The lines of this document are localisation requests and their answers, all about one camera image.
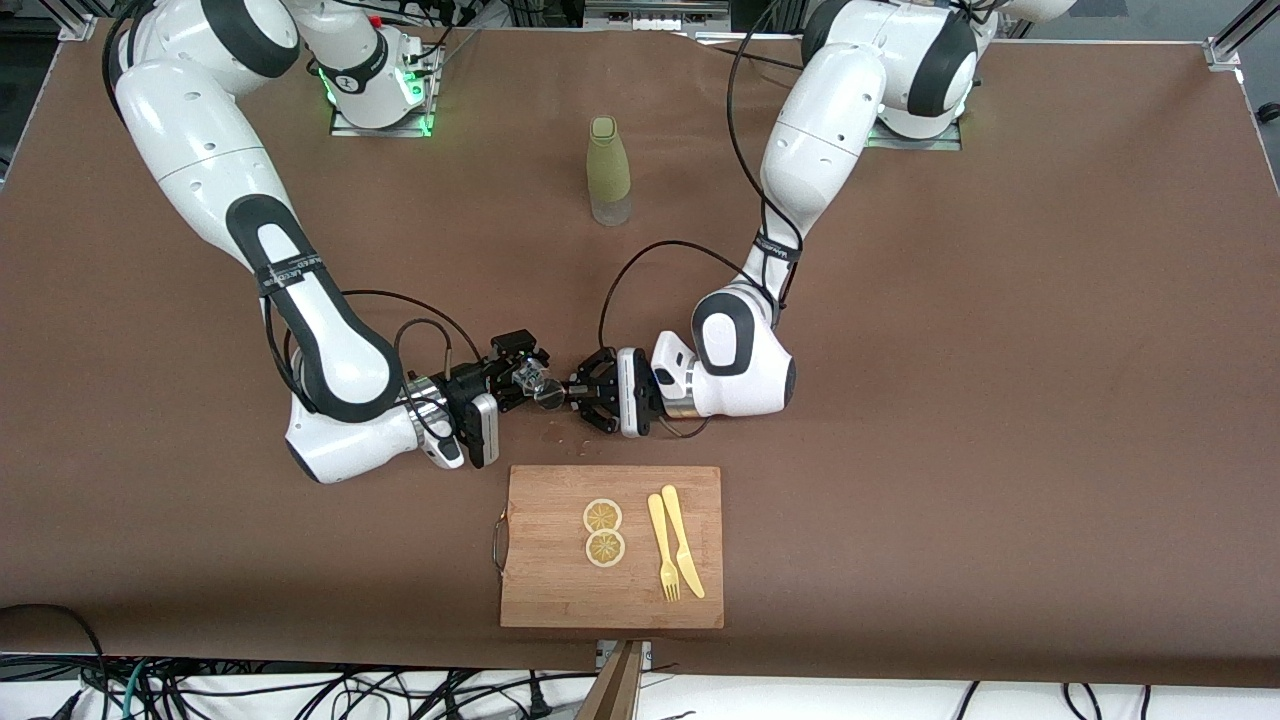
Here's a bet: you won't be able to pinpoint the black cable on table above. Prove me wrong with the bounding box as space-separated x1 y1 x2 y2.
690 28 801 71

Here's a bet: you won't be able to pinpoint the yellow plastic fork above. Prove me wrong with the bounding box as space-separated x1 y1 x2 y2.
647 493 682 603

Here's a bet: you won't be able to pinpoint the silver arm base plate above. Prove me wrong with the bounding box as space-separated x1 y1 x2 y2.
866 125 963 151
330 98 433 138

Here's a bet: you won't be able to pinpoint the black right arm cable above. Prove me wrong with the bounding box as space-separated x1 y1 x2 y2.
262 288 483 441

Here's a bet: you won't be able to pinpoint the brown wooden post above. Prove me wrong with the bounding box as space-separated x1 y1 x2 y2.
578 642 643 720

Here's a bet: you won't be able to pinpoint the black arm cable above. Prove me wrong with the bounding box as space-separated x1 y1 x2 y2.
262 288 483 441
598 0 803 441

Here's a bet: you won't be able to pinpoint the green sleeved glass bottle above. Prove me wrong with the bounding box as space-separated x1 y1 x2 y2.
586 116 633 227

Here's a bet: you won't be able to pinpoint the spilled water drops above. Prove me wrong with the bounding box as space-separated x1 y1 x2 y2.
540 415 613 456

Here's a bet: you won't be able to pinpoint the yellow plastic knife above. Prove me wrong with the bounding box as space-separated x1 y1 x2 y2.
661 484 706 599

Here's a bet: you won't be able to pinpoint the brown table cover sheet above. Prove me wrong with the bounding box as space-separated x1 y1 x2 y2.
0 18 1280 689

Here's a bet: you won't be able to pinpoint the wooden cutting board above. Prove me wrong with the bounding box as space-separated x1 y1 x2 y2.
499 465 725 630

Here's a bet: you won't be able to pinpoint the black looped cable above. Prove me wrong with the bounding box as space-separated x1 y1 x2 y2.
0 604 106 701

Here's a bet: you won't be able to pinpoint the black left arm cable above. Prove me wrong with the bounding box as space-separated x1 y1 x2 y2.
598 0 803 441

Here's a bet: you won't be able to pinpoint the grey power strip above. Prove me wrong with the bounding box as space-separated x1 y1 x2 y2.
583 0 733 31

